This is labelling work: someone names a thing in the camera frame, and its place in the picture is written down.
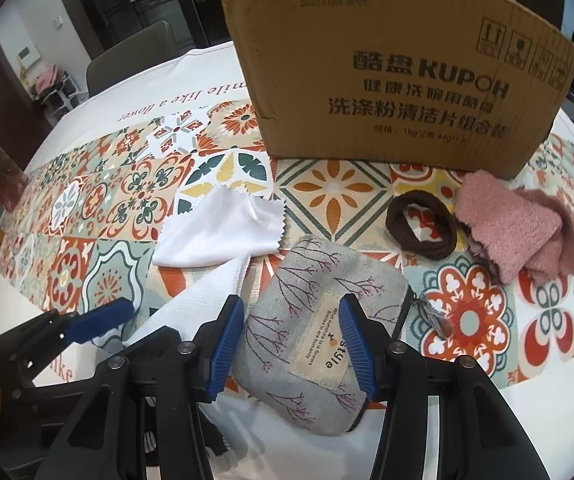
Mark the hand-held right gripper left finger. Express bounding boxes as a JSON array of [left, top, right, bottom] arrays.
[[34, 296, 245, 480]]

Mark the pink knitted cloth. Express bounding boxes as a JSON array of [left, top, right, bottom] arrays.
[[453, 170, 574, 286]]

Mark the grey branch-print fabric pouch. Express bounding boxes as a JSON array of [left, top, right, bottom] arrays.
[[230, 234, 455, 436]]

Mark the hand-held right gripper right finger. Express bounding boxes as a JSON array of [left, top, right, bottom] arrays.
[[338, 294, 538, 480]]

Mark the grey dining chair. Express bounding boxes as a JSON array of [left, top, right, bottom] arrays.
[[87, 21, 188, 96]]

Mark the glass vase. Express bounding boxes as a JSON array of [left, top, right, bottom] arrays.
[[0, 130, 30, 211]]

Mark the white towel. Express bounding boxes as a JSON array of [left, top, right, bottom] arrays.
[[124, 255, 253, 346]]

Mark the brown cardboard box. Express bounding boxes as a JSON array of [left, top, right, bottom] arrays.
[[216, 0, 574, 181]]

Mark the dark glass sliding door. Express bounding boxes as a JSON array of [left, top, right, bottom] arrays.
[[62, 0, 233, 61]]

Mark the white zigzag-edged cloth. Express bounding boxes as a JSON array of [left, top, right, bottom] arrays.
[[153, 184, 286, 267]]

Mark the white shoe rack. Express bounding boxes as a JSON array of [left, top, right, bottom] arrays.
[[29, 62, 80, 126]]

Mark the brown hair tie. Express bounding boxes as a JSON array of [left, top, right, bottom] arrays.
[[386, 191, 460, 261]]

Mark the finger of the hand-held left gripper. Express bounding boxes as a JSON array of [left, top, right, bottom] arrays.
[[0, 360, 118, 428], [0, 297, 135, 361]]

